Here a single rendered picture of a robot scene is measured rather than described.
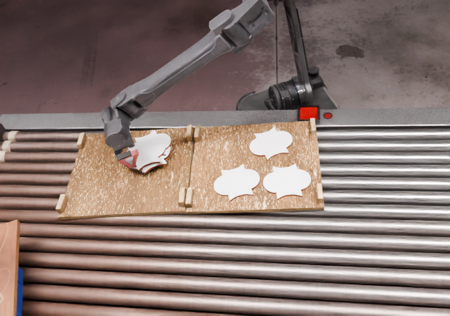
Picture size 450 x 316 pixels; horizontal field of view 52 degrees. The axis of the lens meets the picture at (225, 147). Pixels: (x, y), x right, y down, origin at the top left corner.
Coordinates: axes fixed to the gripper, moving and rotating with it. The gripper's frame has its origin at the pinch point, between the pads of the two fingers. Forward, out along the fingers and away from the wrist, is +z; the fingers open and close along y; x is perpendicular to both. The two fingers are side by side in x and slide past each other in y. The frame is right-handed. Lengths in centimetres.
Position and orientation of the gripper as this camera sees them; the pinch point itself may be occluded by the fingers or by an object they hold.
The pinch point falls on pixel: (128, 155)
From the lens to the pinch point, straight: 152.6
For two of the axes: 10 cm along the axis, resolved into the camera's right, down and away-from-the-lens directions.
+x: 9.1, -3.7, 1.7
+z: 1.3, 6.6, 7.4
